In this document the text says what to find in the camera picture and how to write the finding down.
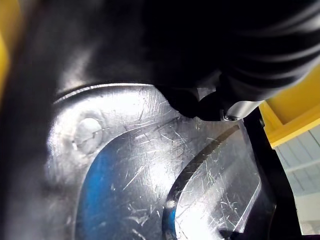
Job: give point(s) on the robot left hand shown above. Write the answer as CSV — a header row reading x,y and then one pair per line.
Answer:
x,y
250,50

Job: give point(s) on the yellow shelf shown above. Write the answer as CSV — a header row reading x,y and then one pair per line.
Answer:
x,y
292,110

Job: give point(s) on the black plastic housing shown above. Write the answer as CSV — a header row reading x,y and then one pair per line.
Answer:
x,y
125,162

